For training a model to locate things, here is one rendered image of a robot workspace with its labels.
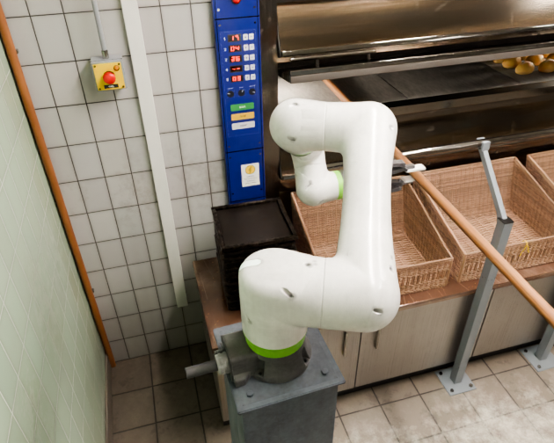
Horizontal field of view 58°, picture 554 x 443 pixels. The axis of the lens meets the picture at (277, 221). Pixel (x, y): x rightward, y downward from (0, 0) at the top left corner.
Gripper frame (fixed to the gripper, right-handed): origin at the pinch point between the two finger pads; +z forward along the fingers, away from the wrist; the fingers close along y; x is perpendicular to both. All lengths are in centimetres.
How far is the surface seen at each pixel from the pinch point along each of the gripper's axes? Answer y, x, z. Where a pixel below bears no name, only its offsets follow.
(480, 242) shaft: -0.9, 39.0, -0.7
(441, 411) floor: 119, 17, 24
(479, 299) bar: 63, 5, 37
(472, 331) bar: 82, 6, 38
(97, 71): -29, -44, -95
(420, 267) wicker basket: 47.6, -3.9, 12.8
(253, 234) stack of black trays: 29, -20, -51
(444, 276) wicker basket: 57, -6, 26
